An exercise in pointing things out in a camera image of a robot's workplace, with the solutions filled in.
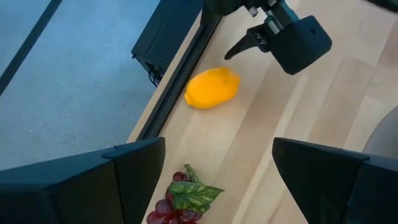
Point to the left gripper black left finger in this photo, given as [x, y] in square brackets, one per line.
[62, 193]

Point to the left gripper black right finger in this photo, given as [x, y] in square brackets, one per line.
[342, 193]

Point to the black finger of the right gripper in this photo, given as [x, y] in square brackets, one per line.
[301, 46]
[258, 39]

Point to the orange-yellow plastic lemon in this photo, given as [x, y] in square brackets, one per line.
[211, 88]

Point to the purple plastic grape bunch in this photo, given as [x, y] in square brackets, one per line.
[189, 196]

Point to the round grey placemat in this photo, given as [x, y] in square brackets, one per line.
[385, 137]

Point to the black box on frame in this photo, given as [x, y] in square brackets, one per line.
[164, 34]

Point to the black aluminium table frame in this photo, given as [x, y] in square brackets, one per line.
[169, 90]

